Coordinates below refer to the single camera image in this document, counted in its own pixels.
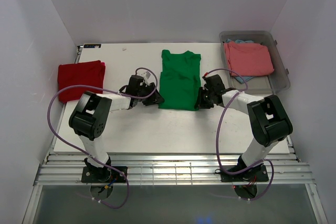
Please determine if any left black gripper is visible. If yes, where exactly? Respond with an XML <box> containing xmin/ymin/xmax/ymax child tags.
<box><xmin>136</xmin><ymin>83</ymin><xmax>164</xmax><ymax>107</ymax></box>

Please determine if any green t-shirt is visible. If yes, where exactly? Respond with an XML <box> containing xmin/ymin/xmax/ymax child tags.
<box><xmin>159</xmin><ymin>49</ymin><xmax>201</xmax><ymax>111</ymax></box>

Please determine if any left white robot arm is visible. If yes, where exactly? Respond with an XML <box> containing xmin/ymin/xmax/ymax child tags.
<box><xmin>69</xmin><ymin>74</ymin><xmax>164</xmax><ymax>182</ymax></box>

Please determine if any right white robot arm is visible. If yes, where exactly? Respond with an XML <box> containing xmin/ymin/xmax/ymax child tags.
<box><xmin>195</xmin><ymin>73</ymin><xmax>293</xmax><ymax>180</ymax></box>

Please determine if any light blue folded t-shirt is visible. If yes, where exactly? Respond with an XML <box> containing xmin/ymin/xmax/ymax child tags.
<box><xmin>225</xmin><ymin>38</ymin><xmax>254</xmax><ymax>84</ymax></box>

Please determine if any folded red t-shirt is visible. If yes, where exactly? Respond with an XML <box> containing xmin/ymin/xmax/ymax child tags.
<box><xmin>57</xmin><ymin>60</ymin><xmax>106</xmax><ymax>103</ymax></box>

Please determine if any pink folded t-shirt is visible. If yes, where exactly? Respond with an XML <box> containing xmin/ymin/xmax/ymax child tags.
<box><xmin>224</xmin><ymin>41</ymin><xmax>274</xmax><ymax>77</ymax></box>

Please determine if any clear plastic bin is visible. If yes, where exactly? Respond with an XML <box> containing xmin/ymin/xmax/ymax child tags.
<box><xmin>219</xmin><ymin>30</ymin><xmax>290</xmax><ymax>95</ymax></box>

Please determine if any blue label sticker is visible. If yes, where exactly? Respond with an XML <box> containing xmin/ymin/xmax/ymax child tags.
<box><xmin>83</xmin><ymin>44</ymin><xmax>101</xmax><ymax>48</ymax></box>

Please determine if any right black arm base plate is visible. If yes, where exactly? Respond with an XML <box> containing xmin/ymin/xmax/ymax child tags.
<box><xmin>214</xmin><ymin>163</ymin><xmax>269</xmax><ymax>183</ymax></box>

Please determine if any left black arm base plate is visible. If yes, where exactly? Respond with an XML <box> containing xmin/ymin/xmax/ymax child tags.
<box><xmin>81</xmin><ymin>166</ymin><xmax>125</xmax><ymax>184</ymax></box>

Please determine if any aluminium rail frame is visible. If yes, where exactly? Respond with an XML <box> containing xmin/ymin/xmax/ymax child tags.
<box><xmin>34</xmin><ymin>153</ymin><xmax>315</xmax><ymax>186</ymax></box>

